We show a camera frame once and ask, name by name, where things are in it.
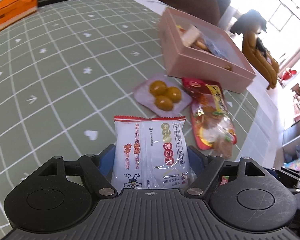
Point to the long clear snack packet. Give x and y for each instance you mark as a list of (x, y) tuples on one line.
[(201, 47)]

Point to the tan armchair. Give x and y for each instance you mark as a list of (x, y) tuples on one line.
[(260, 57)]

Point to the small white snack packet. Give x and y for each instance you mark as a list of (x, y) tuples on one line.
[(192, 36)]

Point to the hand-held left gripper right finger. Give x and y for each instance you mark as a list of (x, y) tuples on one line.
[(196, 158)]

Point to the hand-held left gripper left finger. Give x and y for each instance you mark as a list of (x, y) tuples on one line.
[(107, 162)]

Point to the white open shelf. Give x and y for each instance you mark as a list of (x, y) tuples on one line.
[(297, 125)]

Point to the brown chair back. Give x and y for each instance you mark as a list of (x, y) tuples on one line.
[(190, 2)]

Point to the red ornament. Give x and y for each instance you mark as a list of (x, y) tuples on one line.
[(288, 73)]

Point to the blue white snack packet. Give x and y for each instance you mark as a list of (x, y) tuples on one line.
[(216, 48)]

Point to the pink cardboard box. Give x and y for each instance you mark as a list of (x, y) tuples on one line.
[(190, 65)]

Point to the red snack packet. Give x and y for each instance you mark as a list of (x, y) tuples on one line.
[(210, 115)]

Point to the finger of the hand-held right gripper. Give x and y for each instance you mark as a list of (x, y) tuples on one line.
[(290, 180)]

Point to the green checked tablecloth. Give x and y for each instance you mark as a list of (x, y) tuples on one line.
[(65, 80)]

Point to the black coat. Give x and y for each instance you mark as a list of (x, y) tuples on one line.
[(250, 21)]

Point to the clear egg yolk packet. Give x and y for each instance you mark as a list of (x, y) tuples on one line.
[(162, 96)]

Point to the orange cardboard box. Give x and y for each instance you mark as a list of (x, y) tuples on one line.
[(13, 11)]

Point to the white red-edged snack packet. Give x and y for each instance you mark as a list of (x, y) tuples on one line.
[(152, 150)]

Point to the yellow snack packet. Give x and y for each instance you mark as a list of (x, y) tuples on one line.
[(181, 29)]

